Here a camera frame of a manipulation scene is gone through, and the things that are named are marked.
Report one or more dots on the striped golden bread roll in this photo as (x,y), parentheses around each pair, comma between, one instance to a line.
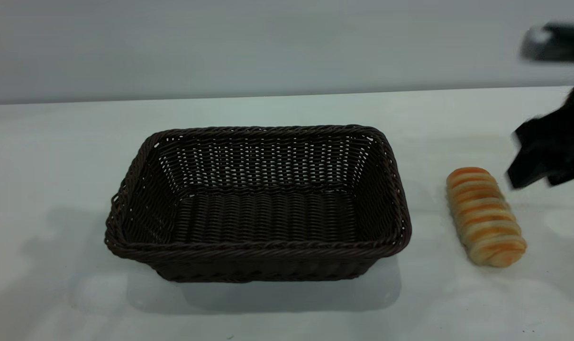
(485,218)

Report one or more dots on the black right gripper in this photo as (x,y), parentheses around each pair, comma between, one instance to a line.
(564,132)

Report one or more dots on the dark brown woven basket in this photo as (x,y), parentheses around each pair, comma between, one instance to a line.
(258,218)

